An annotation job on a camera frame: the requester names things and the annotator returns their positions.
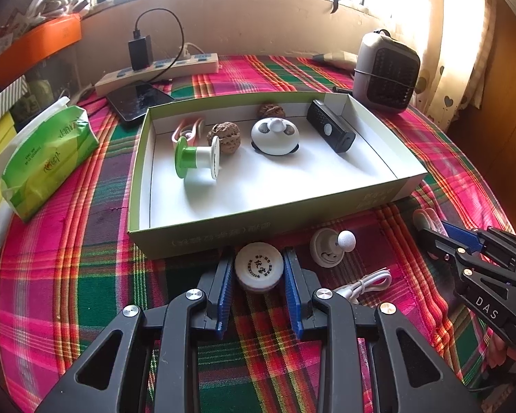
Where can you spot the white bottle cap jar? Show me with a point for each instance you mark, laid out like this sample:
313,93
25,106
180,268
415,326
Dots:
259,267

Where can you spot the orange box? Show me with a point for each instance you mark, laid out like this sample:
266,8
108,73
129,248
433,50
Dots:
38,44

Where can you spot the white plug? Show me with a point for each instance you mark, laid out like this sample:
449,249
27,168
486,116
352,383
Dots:
192,51

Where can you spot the heart pattern curtain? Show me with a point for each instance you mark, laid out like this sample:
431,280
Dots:
453,65

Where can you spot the white power strip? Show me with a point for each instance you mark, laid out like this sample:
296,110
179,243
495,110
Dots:
159,70

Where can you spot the white knob round gadget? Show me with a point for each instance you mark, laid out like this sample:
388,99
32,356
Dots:
328,247

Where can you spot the striped white box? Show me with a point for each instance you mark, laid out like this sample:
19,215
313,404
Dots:
11,94

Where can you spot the pink clip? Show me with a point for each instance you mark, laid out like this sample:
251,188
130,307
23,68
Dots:
190,129
426,221

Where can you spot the black rectangular device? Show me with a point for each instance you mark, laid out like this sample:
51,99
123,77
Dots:
333,129

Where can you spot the wooden cabinet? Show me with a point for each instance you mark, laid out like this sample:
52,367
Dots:
487,135

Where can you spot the green tissue pack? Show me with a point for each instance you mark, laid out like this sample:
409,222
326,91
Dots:
43,155

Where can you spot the person right hand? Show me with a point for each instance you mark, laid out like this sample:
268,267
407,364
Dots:
498,352

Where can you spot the large brown walnut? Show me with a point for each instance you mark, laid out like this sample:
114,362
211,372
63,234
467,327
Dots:
229,136

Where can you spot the small brown walnut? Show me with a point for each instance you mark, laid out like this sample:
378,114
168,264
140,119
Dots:
270,110

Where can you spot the grey black mini heater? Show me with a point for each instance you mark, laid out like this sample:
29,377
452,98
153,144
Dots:
386,73

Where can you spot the black charger adapter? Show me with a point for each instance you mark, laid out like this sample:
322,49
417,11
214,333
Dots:
140,53

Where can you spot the panda white round gadget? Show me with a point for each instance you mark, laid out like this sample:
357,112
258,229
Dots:
275,136

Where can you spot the green white cardboard tray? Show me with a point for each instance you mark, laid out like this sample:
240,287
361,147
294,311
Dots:
257,196

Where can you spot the black smartphone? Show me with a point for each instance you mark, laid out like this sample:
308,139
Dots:
132,101

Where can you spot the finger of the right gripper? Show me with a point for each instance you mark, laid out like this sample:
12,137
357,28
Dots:
453,249
496,244

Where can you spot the green white spool gadget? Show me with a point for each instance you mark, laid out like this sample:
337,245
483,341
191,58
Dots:
188,157

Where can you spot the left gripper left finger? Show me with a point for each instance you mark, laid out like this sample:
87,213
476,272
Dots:
212,316

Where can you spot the grey cone tool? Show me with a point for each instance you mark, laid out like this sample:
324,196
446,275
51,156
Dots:
340,59

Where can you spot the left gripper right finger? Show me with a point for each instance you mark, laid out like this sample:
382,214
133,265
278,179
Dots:
307,320

